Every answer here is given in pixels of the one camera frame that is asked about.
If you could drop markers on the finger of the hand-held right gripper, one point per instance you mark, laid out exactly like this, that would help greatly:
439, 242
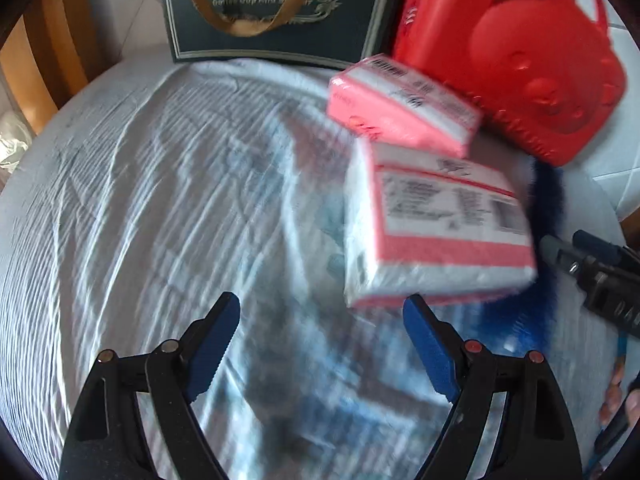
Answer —
562, 255
597, 247

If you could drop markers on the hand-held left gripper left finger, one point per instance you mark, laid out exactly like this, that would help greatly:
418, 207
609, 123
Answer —
215, 355

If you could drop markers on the dark gift bag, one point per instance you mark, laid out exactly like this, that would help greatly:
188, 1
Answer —
350, 25

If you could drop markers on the large pink tissue packet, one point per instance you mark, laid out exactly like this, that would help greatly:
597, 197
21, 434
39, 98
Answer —
440, 260

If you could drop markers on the small pink tissue packet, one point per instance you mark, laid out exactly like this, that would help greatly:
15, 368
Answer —
390, 115

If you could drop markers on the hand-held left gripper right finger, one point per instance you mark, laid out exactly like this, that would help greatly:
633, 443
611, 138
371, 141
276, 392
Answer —
430, 350

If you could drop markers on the wooden chair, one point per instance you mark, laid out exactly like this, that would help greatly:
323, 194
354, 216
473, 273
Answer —
55, 60

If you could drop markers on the person's right hand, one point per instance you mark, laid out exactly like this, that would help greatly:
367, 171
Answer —
617, 397

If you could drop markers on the clear plastic bag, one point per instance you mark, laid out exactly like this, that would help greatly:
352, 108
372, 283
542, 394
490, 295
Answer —
10, 145

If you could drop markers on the dark blue fuzzy cloth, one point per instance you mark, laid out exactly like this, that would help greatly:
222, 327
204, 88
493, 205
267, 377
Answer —
535, 320

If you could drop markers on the red plastic handbag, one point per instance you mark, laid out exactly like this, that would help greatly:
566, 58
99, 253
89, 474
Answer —
525, 60

